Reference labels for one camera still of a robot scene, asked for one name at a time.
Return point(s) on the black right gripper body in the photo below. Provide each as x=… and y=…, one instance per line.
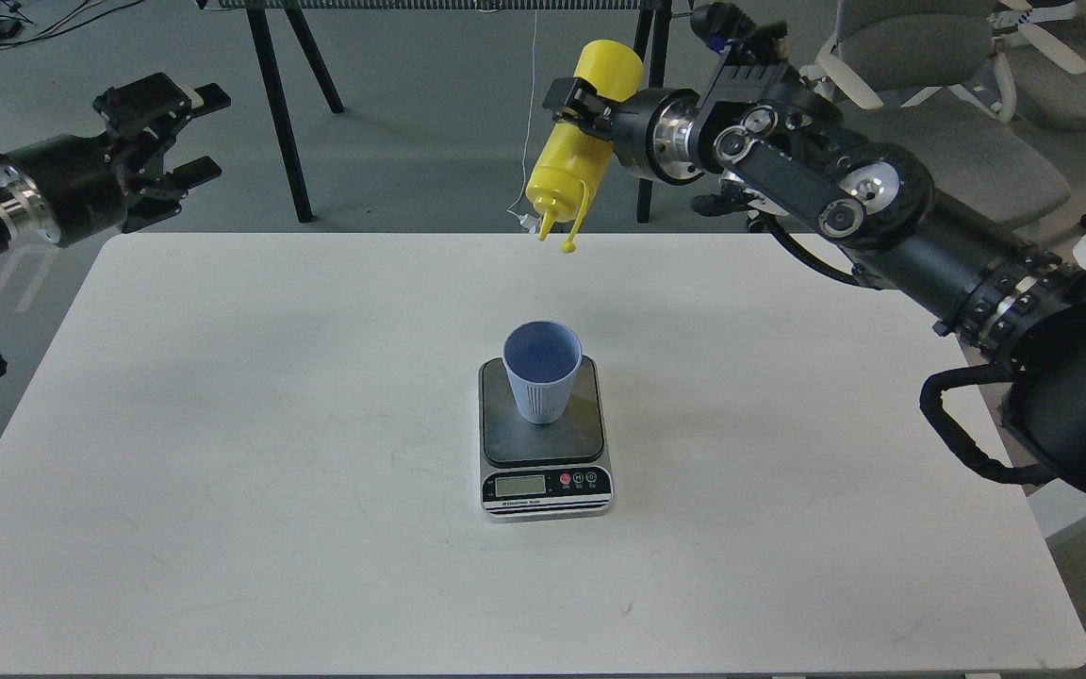
x=651, y=134

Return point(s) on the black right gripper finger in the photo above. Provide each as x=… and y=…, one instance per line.
x=574, y=100

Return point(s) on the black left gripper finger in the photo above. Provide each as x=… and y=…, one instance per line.
x=150, y=198
x=148, y=114

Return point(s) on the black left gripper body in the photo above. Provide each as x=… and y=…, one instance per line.
x=63, y=188

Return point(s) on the yellow squeeze bottle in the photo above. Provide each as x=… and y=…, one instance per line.
x=569, y=170

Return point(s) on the blue plastic cup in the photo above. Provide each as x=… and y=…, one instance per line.
x=542, y=359

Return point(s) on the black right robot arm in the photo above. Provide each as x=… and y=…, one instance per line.
x=994, y=291

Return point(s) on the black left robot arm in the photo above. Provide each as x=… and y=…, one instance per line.
x=70, y=187

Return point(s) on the digital kitchen scale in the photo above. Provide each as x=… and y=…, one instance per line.
x=530, y=472

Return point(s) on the black legged background table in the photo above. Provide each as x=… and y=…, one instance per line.
x=385, y=119

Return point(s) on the grey office chair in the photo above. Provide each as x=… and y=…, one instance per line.
x=1045, y=45
x=928, y=99

